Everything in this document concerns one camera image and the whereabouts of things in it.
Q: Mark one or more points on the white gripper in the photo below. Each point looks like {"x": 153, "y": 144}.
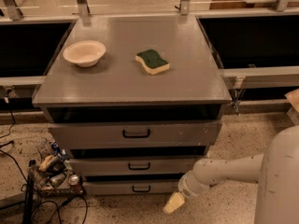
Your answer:
{"x": 186, "y": 186}

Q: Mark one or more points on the grey bottom drawer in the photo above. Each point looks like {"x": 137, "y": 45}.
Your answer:
{"x": 132, "y": 187}

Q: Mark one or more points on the grey drawer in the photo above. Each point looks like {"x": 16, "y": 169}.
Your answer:
{"x": 132, "y": 187}
{"x": 135, "y": 134}
{"x": 134, "y": 165}

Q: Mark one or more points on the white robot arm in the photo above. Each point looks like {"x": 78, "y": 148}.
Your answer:
{"x": 276, "y": 172}

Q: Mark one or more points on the grey middle drawer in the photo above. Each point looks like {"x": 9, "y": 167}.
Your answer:
{"x": 134, "y": 165}

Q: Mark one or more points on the grey drawer cabinet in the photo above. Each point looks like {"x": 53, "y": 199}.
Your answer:
{"x": 118, "y": 89}

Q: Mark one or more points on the grey top drawer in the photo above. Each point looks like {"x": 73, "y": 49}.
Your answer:
{"x": 135, "y": 134}

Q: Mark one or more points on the silver can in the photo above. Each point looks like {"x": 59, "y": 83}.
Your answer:
{"x": 73, "y": 180}

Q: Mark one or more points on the tray of cluttered items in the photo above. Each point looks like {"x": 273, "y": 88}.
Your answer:
{"x": 51, "y": 174}

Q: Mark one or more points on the green yellow sponge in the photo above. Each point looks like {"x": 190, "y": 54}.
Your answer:
{"x": 152, "y": 62}

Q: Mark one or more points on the white paper bowl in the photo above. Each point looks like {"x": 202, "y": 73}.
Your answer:
{"x": 85, "y": 53}

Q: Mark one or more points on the grey rail right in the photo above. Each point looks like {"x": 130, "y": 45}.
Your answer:
{"x": 264, "y": 77}

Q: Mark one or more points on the grey rail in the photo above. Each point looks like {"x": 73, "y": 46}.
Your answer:
{"x": 21, "y": 81}
{"x": 264, "y": 77}

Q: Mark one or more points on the black stand post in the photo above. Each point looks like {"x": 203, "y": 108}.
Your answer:
{"x": 29, "y": 194}

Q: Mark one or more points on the grey rail left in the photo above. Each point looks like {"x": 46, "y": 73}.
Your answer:
{"x": 21, "y": 81}

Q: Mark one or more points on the metal frame post centre-left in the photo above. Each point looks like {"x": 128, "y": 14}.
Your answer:
{"x": 83, "y": 8}

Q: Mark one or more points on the metal frame post left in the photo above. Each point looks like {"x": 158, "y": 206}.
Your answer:
{"x": 13, "y": 11}

